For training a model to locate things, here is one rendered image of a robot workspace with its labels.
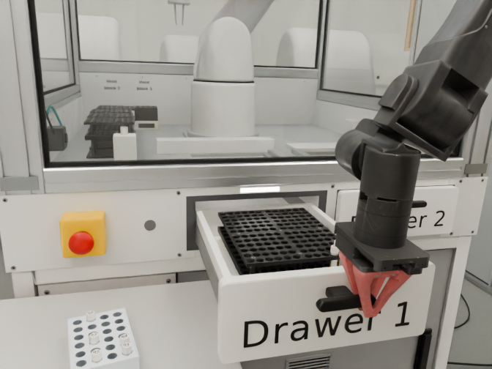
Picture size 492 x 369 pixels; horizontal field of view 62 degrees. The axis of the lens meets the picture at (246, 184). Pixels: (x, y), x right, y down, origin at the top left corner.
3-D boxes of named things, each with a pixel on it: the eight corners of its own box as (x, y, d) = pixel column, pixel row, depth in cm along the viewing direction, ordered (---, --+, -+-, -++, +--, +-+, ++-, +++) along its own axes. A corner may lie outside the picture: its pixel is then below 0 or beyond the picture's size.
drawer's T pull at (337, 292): (376, 307, 49) (378, 296, 49) (318, 313, 48) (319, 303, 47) (361, 291, 53) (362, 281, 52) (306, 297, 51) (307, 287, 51)
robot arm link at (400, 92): (414, 72, 40) (477, 116, 42) (366, 69, 51) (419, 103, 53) (346, 176, 43) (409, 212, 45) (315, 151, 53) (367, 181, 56)
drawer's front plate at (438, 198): (452, 233, 95) (460, 187, 92) (337, 241, 88) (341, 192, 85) (446, 230, 97) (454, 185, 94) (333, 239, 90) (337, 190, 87)
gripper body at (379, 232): (378, 233, 53) (386, 178, 51) (429, 271, 44) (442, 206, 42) (332, 236, 52) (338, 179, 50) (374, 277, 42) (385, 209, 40)
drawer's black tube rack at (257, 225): (353, 291, 65) (358, 253, 63) (245, 304, 60) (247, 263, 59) (301, 236, 85) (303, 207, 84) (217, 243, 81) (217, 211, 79)
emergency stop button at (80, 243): (94, 255, 70) (92, 233, 69) (68, 257, 69) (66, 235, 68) (95, 248, 73) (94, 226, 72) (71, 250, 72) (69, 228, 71)
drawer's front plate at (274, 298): (424, 334, 58) (436, 263, 55) (220, 364, 50) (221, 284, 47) (416, 327, 59) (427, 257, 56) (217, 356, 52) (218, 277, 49)
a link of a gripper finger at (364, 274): (374, 292, 55) (384, 226, 52) (405, 325, 48) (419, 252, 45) (326, 296, 53) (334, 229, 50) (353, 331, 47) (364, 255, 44)
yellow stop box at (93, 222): (105, 257, 73) (102, 219, 71) (61, 261, 71) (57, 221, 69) (107, 245, 77) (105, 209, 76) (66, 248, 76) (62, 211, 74)
